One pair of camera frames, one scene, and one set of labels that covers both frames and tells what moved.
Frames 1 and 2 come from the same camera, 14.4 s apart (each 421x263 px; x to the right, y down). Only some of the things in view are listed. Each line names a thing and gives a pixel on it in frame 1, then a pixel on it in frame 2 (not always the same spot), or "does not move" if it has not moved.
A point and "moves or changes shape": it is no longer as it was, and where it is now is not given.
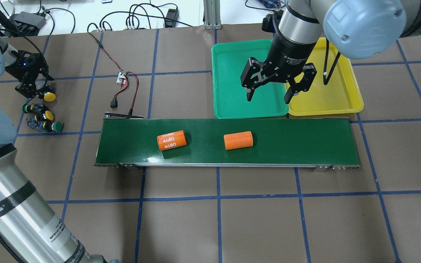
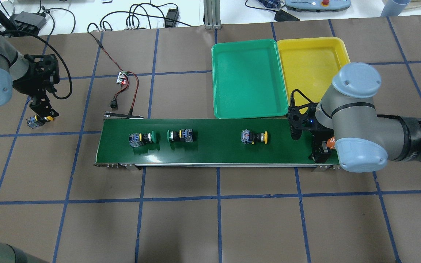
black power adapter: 171,18 does not move
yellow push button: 48,115 moves or changes shape
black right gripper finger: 294,90 to 321,152
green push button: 47,127 to 138,139
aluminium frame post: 212,14 does not move
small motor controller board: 122,77 does not move
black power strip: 28,24 does not move
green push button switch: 26,108 to 186,134
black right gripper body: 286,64 to 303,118
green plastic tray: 229,57 does not move
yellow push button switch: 49,96 moves or changes shape
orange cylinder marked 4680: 171,140 to 330,142
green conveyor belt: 207,142 does not move
